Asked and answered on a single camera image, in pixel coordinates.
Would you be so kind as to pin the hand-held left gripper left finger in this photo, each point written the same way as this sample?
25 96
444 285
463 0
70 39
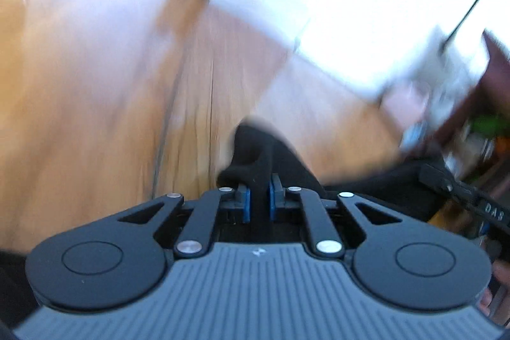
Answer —
246 204

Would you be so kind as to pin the black garment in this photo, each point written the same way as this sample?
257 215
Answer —
255 149

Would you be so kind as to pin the green item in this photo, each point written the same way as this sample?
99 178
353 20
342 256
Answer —
488 124

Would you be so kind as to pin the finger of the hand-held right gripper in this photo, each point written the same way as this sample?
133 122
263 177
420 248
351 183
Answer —
434 174

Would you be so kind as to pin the white furniture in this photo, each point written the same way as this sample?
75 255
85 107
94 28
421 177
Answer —
358 5

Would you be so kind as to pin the person's right hand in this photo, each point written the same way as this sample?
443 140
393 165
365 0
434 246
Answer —
498 271

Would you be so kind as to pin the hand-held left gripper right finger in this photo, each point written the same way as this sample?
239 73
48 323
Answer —
273 204

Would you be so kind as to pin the dark wooden shelf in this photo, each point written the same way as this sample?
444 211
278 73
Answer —
494 77

